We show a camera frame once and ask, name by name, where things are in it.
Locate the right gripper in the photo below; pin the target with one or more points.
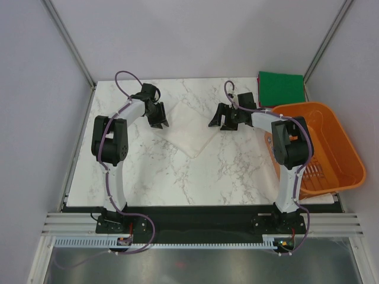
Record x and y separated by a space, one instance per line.
224 109

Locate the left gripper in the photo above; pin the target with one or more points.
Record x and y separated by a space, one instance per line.
161 118

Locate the white coca-cola t-shirt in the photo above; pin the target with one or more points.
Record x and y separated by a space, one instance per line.
188 130

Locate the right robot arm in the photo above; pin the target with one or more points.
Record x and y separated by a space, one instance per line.
291 146

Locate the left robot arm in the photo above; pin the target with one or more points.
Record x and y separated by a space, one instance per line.
110 141

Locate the folded red t-shirt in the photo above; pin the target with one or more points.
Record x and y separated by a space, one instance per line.
259 90

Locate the folded green t-shirt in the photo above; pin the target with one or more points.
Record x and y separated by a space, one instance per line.
280 89

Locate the orange plastic basket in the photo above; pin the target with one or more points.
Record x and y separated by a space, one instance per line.
335 166

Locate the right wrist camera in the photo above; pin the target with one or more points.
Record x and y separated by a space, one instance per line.
243 100

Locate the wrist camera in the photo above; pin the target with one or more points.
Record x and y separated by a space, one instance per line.
149 89
243 100

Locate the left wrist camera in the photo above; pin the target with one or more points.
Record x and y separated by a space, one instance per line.
149 89

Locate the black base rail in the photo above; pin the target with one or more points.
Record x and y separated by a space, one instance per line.
201 224

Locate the left aluminium frame post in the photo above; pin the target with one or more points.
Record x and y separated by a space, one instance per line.
65 35

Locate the aluminium frame post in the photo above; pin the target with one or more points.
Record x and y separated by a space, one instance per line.
65 35
340 16

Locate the white slotted cable duct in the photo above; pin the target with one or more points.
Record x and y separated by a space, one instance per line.
73 242

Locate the right aluminium frame post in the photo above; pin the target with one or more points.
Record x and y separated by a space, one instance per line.
340 16

